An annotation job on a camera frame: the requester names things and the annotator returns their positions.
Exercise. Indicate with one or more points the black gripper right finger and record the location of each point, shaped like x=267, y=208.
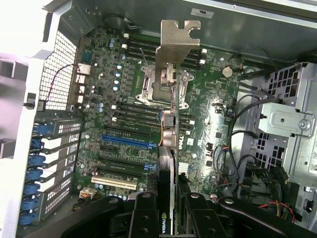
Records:
x=203, y=218

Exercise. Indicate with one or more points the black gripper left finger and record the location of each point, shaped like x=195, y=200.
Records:
x=146, y=218

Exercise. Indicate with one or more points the white PCI expansion slot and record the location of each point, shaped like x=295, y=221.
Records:
x=114, y=183

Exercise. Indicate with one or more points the short black expansion slot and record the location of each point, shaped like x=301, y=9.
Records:
x=107, y=148

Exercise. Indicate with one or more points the blue expansion slot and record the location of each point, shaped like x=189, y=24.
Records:
x=126, y=141

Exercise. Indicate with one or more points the white-clipped RAM slot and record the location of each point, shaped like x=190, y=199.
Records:
x=136, y=48
x=136, y=123
x=136, y=111
x=143, y=40

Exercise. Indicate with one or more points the black-clipped RAM slot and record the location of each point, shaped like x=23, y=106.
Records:
x=136, y=117
x=135, y=53
x=136, y=106
x=138, y=44

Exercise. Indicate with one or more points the silver chipset heatsink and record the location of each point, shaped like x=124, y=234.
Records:
x=183, y=168

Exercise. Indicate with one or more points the white power connector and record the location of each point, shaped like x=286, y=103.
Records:
x=88, y=194

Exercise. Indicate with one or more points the blue card retention clip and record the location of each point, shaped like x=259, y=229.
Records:
x=31, y=190
x=37, y=144
x=34, y=174
x=42, y=129
x=29, y=205
x=26, y=219
x=36, y=160

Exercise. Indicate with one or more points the green motherboard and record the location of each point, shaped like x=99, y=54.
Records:
x=210, y=99

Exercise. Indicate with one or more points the perforated metal drive cage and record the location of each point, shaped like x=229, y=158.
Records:
x=284, y=119

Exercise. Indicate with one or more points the metal CPU socket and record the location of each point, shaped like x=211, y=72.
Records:
x=146, y=84

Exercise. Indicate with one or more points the round coin battery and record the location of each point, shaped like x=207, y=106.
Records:
x=227, y=71

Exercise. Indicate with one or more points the thin socket locking lever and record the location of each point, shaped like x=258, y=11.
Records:
x=144, y=58

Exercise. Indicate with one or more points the open black PC case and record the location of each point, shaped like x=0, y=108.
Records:
x=247, y=29

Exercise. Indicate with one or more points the black chassis switch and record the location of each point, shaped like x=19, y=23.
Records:
x=29, y=100

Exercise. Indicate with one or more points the white case wall sticker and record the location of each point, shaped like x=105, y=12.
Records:
x=201, y=13

